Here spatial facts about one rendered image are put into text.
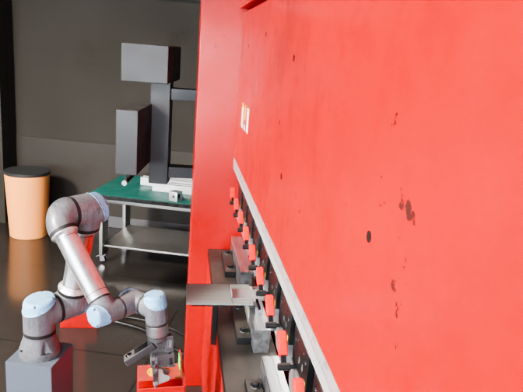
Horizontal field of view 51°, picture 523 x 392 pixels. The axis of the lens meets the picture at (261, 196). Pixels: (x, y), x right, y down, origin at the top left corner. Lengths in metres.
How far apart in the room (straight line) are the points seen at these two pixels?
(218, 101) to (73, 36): 3.33
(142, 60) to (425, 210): 2.53
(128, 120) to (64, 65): 3.08
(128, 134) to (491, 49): 2.66
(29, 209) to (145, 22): 2.13
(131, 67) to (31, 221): 3.03
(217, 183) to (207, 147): 0.20
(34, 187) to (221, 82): 3.17
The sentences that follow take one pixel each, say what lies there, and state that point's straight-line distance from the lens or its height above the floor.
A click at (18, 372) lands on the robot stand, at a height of 0.73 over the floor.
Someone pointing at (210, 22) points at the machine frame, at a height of 2.08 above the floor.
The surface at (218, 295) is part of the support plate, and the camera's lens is 2.26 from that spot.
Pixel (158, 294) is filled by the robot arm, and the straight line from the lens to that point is 1.92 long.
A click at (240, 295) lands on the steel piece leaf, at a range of 2.28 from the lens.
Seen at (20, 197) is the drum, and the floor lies 0.43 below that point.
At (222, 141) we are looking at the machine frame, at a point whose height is 1.48.
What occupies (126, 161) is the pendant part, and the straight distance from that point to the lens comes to 3.14.
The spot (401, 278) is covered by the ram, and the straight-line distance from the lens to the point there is 0.75.
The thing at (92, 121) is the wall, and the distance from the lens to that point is 6.06.
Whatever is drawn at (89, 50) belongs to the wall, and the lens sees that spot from 6.01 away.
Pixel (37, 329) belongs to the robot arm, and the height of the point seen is 0.90.
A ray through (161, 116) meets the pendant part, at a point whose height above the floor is 1.53.
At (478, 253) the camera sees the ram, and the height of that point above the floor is 1.79.
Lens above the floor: 1.96
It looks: 15 degrees down
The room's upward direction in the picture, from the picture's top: 5 degrees clockwise
